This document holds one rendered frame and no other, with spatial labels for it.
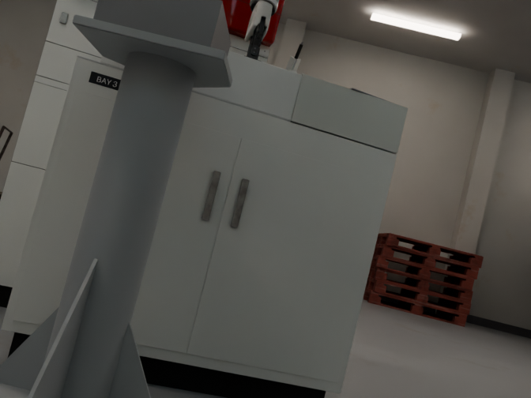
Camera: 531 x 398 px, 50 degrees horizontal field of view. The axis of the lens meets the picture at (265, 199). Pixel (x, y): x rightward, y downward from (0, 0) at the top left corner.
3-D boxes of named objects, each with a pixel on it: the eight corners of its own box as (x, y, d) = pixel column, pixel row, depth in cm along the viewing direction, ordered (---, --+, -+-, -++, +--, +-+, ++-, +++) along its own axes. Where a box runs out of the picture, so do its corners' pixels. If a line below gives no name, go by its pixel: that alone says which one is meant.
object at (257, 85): (100, 69, 162) (113, 23, 163) (282, 125, 175) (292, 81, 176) (99, 61, 153) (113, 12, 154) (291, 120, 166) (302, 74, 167)
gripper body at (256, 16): (247, 10, 176) (239, 42, 173) (256, -8, 167) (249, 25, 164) (269, 18, 178) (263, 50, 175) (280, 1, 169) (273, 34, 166)
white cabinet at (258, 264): (28, 314, 207) (88, 98, 212) (277, 363, 230) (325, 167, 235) (-11, 362, 145) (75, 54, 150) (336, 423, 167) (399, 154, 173)
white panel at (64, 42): (34, 82, 210) (63, -21, 213) (245, 143, 229) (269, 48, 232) (33, 80, 207) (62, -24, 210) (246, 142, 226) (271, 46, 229)
